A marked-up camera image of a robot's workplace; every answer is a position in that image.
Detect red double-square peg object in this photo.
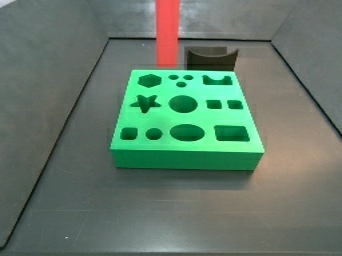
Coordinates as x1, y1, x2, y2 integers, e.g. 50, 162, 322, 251
155, 0, 181, 67

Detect green foam shape-sorter block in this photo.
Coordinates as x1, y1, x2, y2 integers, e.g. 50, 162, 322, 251
111, 70, 265, 171

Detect black curved foam piece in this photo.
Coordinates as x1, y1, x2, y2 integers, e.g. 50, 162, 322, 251
185, 46, 239, 71

